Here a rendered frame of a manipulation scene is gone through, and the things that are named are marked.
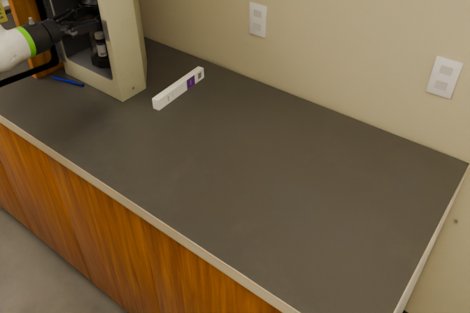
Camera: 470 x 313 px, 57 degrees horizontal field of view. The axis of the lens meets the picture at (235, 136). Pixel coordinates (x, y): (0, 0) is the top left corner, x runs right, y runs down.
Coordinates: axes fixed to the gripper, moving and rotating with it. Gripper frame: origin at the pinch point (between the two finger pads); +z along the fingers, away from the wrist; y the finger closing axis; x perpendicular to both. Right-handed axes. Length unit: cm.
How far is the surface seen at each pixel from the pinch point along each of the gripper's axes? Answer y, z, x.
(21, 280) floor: 29, -49, 120
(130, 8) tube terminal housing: -14.0, 2.7, -4.2
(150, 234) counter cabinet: -53, -34, 41
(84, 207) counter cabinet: -20, -34, 52
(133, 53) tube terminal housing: -14.0, 1.4, 10.8
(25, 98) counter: 14.6, -25.6, 26.3
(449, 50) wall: -102, 36, -4
